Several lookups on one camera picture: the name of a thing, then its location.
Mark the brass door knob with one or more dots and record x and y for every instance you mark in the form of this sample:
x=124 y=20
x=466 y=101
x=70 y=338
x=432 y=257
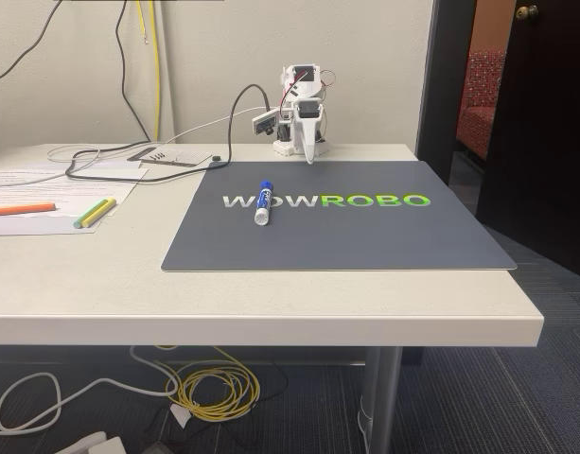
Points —
x=527 y=12

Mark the grid-printed card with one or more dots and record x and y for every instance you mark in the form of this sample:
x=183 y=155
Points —
x=185 y=157

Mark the red patterned chair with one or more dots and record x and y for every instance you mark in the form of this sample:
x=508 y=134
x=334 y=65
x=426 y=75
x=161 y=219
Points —
x=481 y=109

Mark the grey metal table leg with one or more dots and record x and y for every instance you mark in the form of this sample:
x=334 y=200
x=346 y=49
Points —
x=379 y=402

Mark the yellow marker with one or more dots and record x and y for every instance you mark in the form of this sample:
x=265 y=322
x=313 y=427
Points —
x=100 y=215

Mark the paper sheet with printed text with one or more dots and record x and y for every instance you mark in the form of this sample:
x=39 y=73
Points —
x=58 y=184

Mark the plain white paper sheet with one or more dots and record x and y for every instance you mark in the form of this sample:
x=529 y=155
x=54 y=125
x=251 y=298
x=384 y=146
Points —
x=34 y=226

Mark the green marker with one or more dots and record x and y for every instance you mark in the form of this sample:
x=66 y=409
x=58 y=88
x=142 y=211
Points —
x=91 y=214

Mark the orange marker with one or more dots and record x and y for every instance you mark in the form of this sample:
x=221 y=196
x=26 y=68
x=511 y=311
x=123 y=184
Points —
x=22 y=209

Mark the dark wooden door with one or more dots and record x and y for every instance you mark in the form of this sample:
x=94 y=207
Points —
x=545 y=142

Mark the white power adapter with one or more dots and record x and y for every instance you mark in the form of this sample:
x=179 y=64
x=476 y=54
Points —
x=98 y=444

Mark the dark door frame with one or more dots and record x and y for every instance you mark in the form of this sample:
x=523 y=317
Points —
x=441 y=71

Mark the dark grey WOWROBO mat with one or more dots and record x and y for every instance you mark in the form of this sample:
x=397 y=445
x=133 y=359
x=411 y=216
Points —
x=341 y=236

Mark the blue Expo dry-erase marker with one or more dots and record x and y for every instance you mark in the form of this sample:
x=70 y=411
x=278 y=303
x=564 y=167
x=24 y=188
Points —
x=263 y=203

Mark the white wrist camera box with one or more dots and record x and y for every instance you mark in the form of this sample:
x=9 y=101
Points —
x=265 y=121

